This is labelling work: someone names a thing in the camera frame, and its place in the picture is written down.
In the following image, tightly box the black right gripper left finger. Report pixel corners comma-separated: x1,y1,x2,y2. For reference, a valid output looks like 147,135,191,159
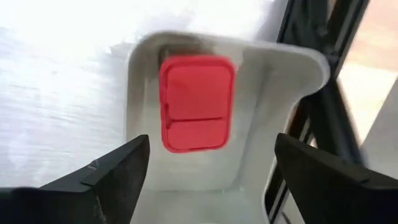
0,134,150,224

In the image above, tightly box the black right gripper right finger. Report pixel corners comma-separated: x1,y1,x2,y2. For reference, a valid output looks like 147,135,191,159
274,133,398,224

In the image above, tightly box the red-lid smoked paprika tin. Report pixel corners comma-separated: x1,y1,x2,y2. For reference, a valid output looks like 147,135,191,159
159,55,237,154

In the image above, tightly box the translucent plastic bin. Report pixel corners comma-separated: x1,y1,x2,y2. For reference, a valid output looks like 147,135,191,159
124,30,331,224

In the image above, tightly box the black aluminium table frame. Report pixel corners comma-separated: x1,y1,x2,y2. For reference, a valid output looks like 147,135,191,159
264,0,371,224

